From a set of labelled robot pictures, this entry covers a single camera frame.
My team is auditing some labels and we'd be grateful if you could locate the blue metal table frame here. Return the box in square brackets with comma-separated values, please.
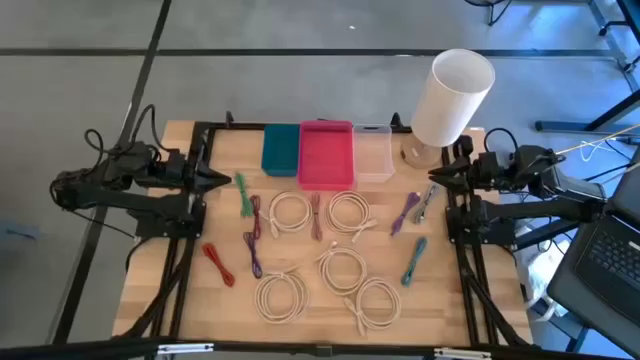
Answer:
[534, 0, 640, 134]

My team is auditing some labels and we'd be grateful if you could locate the violet bundled cable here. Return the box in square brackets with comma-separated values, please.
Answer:
[389, 191, 422, 237]

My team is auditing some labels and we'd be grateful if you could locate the dark blue stand frame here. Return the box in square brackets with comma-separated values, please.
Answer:
[514, 214, 591, 354]

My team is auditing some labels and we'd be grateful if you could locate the mauve cable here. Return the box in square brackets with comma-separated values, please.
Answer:
[309, 192, 324, 242]

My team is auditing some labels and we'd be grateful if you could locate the white shade lamp wooden base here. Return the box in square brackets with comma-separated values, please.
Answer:
[399, 48, 496, 170]

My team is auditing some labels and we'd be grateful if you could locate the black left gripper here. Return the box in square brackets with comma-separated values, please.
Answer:
[167, 148, 233, 194]

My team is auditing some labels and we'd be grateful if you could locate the grey bundled cable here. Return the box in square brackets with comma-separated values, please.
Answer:
[410, 183, 441, 225]

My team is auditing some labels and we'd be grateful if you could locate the teal plastic bin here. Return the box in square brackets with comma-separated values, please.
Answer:
[260, 123, 301, 178]

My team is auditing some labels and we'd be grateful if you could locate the clear plastic bin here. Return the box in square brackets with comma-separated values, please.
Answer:
[352, 123, 396, 184]

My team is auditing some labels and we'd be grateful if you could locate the blue-purple cable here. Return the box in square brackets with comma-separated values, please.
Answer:
[242, 231, 264, 280]

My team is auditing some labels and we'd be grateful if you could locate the teal cable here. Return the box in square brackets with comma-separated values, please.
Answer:
[400, 236, 429, 288]

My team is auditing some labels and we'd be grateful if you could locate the black chair base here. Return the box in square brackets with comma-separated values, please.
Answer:
[464, 0, 514, 26]

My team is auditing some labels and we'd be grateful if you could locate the black aluminium rig frame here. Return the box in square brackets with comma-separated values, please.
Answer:
[0, 119, 640, 360]

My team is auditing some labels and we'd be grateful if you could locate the grey laptop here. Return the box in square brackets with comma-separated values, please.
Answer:
[547, 207, 640, 357]

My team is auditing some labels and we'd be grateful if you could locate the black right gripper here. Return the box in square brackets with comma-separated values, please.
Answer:
[428, 134, 502, 195]

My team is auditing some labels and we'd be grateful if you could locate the red cable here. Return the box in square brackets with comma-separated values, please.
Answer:
[201, 242, 236, 288]

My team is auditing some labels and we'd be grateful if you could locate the maroon cable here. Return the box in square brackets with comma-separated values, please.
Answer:
[248, 194, 264, 241]

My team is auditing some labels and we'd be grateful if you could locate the beige cable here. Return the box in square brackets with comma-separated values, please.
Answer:
[324, 190, 379, 245]
[315, 241, 369, 296]
[253, 271, 310, 325]
[259, 191, 314, 240]
[342, 277, 403, 337]

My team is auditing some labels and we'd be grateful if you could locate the white plastic bag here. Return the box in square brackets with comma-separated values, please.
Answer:
[514, 239, 569, 321]

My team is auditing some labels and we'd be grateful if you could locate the green cable tie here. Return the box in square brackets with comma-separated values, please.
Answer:
[233, 172, 254, 219]

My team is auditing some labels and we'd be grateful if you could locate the pink plastic bin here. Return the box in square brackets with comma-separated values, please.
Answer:
[297, 119, 355, 192]

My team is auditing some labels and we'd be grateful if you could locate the yellow cord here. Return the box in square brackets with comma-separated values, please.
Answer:
[554, 123, 640, 156]

